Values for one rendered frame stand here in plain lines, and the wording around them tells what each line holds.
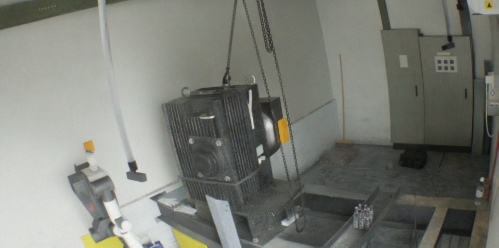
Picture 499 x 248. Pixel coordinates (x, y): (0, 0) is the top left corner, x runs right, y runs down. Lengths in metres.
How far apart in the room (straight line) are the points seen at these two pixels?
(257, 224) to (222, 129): 0.70
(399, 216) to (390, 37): 2.68
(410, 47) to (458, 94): 0.96
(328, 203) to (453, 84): 2.47
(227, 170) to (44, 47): 1.75
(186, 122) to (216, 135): 0.23
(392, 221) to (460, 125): 2.29
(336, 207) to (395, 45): 2.51
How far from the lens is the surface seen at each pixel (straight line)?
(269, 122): 2.40
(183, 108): 2.22
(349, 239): 2.14
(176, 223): 3.18
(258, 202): 2.30
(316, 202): 2.92
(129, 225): 2.02
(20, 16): 2.64
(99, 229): 2.21
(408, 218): 2.60
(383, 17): 4.71
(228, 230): 2.19
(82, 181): 2.04
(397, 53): 4.56
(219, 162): 2.09
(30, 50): 2.70
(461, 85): 4.44
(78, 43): 2.86
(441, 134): 4.69
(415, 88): 4.58
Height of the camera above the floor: 1.99
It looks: 13 degrees down
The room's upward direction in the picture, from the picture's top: 10 degrees counter-clockwise
